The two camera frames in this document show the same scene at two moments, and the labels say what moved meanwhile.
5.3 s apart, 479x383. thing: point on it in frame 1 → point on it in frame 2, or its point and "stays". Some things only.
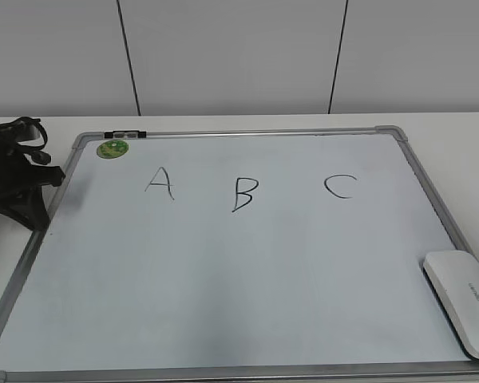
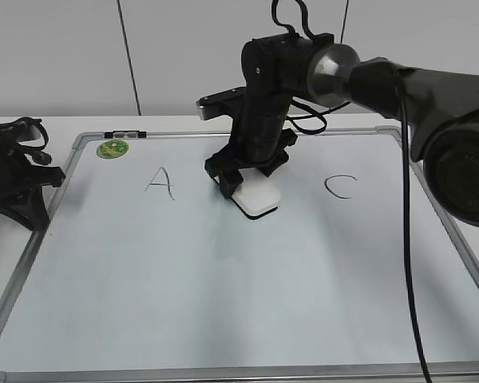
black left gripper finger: (35, 175) stays
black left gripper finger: (26, 208) stays
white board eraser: (467, 290) → (259, 195)
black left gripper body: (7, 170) stays
